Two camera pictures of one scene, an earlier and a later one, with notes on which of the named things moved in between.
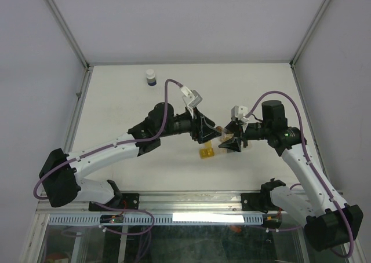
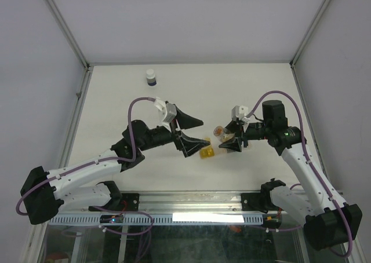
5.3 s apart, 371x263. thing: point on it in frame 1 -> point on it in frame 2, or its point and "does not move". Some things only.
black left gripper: (202, 129) -> (187, 144)
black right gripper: (235, 144) does not move
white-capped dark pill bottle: (151, 78) does not move
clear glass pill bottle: (225, 135) does not move
